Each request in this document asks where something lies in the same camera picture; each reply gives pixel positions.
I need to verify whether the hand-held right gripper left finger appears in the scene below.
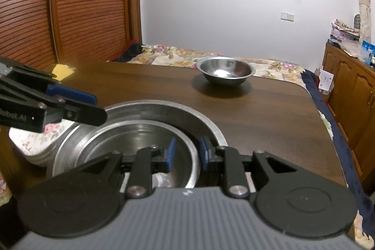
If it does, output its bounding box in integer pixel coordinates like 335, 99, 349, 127
79, 137, 176, 199

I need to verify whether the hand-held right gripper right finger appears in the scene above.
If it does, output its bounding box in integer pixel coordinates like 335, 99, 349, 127
200, 136, 296, 198

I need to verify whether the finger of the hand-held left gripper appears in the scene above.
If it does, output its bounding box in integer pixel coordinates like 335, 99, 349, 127
38, 96, 108, 126
9, 67, 97, 106

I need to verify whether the small floral rectangular plate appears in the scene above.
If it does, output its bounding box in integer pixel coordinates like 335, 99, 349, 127
9, 123, 77, 158

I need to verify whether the large steel bowl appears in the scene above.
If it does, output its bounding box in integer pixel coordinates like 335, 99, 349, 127
104, 100, 229, 189

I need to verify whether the medium steel bowl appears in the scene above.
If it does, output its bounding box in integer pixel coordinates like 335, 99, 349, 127
52, 120, 203, 190

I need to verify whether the small steel bowl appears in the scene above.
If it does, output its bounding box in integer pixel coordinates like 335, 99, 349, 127
196, 57, 256, 87

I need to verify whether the yellow plush toy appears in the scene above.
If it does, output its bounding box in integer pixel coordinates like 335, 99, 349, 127
51, 64, 75, 82

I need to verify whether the dark navy garment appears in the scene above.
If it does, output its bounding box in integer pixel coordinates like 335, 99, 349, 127
117, 42, 145, 63

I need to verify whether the brown louvered wardrobe door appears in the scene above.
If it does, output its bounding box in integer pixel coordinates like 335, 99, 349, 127
50, 0, 143, 63
0, 0, 57, 70

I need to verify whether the floral blanket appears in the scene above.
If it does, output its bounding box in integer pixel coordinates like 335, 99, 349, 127
107, 43, 308, 75

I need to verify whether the dark blue bed sheet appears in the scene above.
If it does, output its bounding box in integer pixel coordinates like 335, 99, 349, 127
300, 68, 375, 227

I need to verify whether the white paper sheet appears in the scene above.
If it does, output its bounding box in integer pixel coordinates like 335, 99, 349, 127
318, 68, 334, 95

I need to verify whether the wooden cabinet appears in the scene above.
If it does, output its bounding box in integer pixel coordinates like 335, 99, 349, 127
322, 42, 375, 190

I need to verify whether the pile of patterned bags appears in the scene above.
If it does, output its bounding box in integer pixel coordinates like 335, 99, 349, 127
327, 19, 364, 59

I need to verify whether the blue packet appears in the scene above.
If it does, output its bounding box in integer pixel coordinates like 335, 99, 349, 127
361, 40, 375, 64

